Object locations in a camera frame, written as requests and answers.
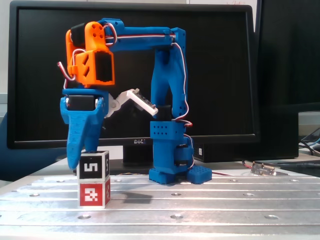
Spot black Dell monitor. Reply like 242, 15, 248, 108
6, 0, 261, 176

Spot aluminium slotted base plate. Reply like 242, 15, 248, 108
0, 174, 320, 240

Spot black monitor without logo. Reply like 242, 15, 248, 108
254, 0, 320, 113

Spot blue network cables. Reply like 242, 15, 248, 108
298, 127, 320, 157

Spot red white servo cable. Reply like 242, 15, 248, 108
211, 170, 233, 177

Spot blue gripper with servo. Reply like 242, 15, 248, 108
59, 87, 111, 172

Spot red cube with white pattern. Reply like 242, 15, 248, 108
78, 176, 112, 209

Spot black cube with number five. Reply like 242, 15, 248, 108
76, 150, 111, 180

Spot small bare circuit board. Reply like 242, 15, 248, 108
251, 161, 277, 176

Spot thin multicolour wire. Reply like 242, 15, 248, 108
115, 172, 149, 177

